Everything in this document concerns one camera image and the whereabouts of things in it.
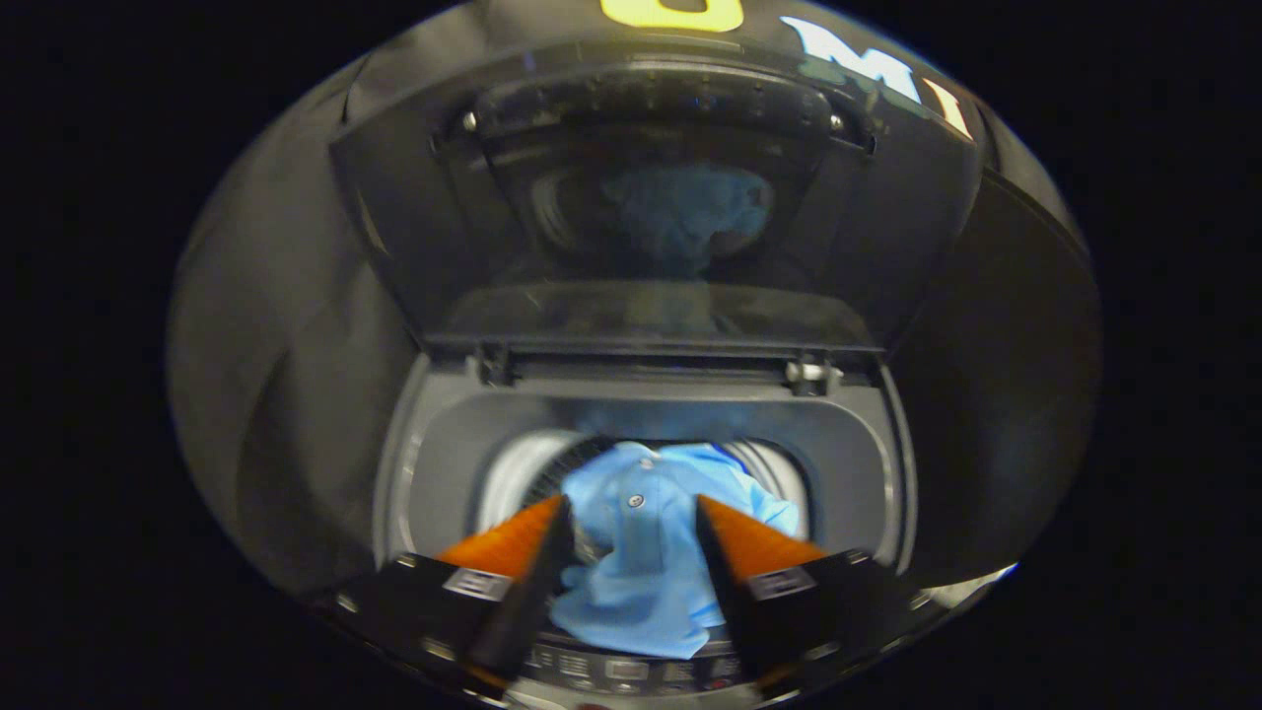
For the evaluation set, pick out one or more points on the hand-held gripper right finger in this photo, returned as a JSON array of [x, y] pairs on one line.
[[749, 611]]

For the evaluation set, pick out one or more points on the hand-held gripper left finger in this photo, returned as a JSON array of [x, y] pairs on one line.
[[523, 611]]

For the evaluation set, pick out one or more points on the light blue polo shirt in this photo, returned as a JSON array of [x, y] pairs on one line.
[[641, 582]]

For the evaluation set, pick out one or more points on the dark glass washing machine lid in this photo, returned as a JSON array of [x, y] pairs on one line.
[[414, 197]]

